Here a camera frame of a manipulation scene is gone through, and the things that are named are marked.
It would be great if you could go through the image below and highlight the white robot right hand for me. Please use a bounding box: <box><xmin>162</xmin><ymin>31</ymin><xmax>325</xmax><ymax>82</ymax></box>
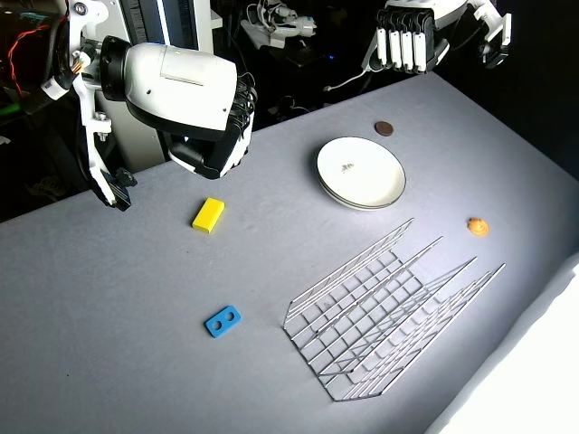
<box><xmin>99</xmin><ymin>35</ymin><xmax>260</xmax><ymax>180</ymax></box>

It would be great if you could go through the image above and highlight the white plate with dark rim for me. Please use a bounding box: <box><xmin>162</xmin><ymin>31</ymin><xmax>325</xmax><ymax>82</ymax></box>
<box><xmin>318</xmin><ymin>178</ymin><xmax>405</xmax><ymax>212</ymax></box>
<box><xmin>316</xmin><ymin>137</ymin><xmax>407</xmax><ymax>207</ymax></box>

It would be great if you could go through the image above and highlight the white column with blue strip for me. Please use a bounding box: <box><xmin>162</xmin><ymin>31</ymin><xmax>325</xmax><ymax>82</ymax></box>
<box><xmin>97</xmin><ymin>0</ymin><xmax>216</xmax><ymax>173</ymax></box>

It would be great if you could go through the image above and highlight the white spare robot hand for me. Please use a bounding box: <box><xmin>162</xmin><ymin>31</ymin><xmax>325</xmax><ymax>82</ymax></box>
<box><xmin>239</xmin><ymin>0</ymin><xmax>318</xmax><ymax>51</ymax></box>

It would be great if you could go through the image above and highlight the yellow rectangular block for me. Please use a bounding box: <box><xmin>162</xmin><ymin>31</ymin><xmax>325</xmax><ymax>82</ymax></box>
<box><xmin>191</xmin><ymin>196</ymin><xmax>226</xmax><ymax>234</ymax></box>

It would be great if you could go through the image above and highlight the blue block with two holes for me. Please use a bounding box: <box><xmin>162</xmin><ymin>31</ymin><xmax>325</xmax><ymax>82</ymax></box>
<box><xmin>204</xmin><ymin>305</ymin><xmax>242</xmax><ymax>339</ymax></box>

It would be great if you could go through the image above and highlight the orange bread bun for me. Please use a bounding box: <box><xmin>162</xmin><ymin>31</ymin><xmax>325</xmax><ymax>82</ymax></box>
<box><xmin>467</xmin><ymin>216</ymin><xmax>490</xmax><ymax>239</ymax></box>

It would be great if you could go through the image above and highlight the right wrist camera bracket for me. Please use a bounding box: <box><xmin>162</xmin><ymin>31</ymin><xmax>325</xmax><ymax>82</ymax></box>
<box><xmin>67</xmin><ymin>0</ymin><xmax>138</xmax><ymax>213</ymax></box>

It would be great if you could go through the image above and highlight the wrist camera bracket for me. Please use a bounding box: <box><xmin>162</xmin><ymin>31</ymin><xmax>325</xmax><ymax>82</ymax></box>
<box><xmin>470</xmin><ymin>0</ymin><xmax>515</xmax><ymax>70</ymax></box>
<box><xmin>67</xmin><ymin>0</ymin><xmax>138</xmax><ymax>213</ymax></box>

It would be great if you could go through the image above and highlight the thin white cable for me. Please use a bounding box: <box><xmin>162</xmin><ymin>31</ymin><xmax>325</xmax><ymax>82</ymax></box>
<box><xmin>323</xmin><ymin>67</ymin><xmax>376</xmax><ymax>94</ymax></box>

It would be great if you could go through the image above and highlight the red wire of right arm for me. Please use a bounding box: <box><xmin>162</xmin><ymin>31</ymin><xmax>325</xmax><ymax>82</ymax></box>
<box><xmin>6</xmin><ymin>24</ymin><xmax>51</xmax><ymax>96</ymax></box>

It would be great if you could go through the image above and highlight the silver wire dish rack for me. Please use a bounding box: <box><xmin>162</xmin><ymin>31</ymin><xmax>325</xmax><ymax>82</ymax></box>
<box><xmin>282</xmin><ymin>218</ymin><xmax>507</xmax><ymax>402</ymax></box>

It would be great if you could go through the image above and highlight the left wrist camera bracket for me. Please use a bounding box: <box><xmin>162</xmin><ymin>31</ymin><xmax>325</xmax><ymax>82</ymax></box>
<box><xmin>470</xmin><ymin>0</ymin><xmax>515</xmax><ymax>70</ymax></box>

